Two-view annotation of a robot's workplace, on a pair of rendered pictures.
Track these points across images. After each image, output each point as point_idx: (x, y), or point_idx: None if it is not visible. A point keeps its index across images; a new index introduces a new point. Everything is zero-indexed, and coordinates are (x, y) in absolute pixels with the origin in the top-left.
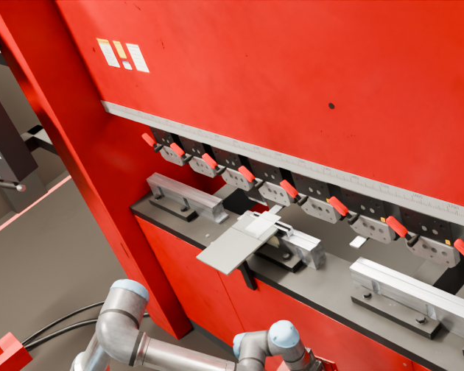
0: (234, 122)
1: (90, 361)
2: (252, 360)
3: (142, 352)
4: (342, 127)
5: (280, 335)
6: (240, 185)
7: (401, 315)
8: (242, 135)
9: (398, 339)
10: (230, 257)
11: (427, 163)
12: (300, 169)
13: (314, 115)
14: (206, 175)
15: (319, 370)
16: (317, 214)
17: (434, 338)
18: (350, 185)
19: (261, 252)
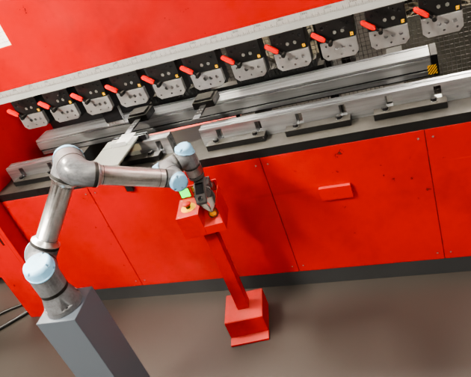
0: (95, 50)
1: (48, 227)
2: (172, 166)
3: (102, 170)
4: (179, 6)
5: (184, 146)
6: (104, 108)
7: (241, 138)
8: (102, 57)
9: (247, 149)
10: (114, 158)
11: (236, 1)
12: (152, 61)
13: (158, 7)
14: (72, 119)
15: (209, 181)
16: (170, 94)
17: (266, 140)
18: (191, 51)
19: (130, 160)
